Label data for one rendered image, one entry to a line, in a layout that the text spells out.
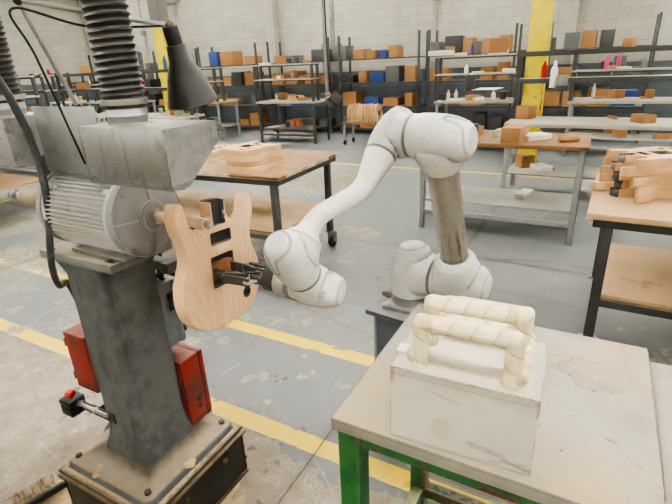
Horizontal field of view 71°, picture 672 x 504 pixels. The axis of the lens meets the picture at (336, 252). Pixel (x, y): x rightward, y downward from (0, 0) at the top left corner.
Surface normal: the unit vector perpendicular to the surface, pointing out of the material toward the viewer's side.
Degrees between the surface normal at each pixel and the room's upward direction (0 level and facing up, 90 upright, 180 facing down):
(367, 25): 90
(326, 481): 0
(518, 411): 90
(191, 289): 88
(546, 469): 0
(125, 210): 87
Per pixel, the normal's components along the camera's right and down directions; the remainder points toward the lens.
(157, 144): -0.47, 0.35
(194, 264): 0.88, 0.10
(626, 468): -0.04, -0.93
